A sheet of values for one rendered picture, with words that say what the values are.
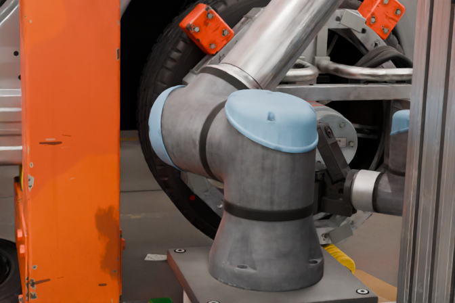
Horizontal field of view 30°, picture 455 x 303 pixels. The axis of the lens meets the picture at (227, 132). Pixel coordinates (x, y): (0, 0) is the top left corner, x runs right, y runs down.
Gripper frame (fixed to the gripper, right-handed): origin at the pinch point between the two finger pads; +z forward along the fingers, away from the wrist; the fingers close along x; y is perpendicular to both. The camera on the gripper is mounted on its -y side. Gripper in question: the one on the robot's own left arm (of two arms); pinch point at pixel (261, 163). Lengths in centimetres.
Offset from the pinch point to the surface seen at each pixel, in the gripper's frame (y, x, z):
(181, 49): -19.4, 13.7, 27.3
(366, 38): -22.6, 36.3, -7.4
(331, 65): -17.7, 22.6, -4.8
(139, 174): 83, 248, 200
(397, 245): 83, 209, 34
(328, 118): -7.5, 15.7, -7.3
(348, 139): -2.9, 19.1, -10.8
